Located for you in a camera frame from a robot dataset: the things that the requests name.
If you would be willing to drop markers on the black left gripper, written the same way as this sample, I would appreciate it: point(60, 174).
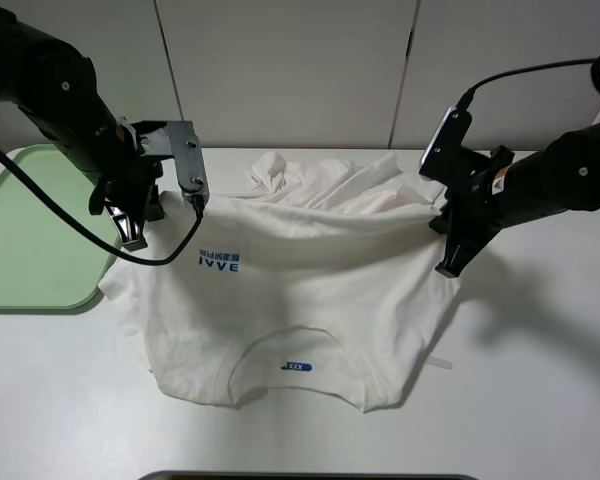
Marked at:
point(125, 180)

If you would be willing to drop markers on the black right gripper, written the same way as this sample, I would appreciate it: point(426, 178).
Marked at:
point(467, 220)

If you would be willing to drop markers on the white short sleeve t-shirt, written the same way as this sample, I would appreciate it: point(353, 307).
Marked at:
point(321, 278)

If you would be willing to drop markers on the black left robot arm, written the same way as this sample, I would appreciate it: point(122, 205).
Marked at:
point(55, 87)

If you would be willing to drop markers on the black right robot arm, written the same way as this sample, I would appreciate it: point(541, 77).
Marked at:
point(565, 176)

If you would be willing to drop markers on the green plastic tray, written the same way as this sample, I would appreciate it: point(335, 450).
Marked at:
point(44, 264)

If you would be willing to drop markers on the tape marker right of shirt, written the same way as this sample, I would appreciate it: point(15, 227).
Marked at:
point(439, 363)

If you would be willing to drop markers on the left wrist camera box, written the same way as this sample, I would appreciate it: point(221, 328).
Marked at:
point(189, 164)

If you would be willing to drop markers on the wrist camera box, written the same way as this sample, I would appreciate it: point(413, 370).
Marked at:
point(437, 163)
point(189, 164)

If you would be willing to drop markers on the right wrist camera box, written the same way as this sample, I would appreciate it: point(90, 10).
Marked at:
point(437, 163)

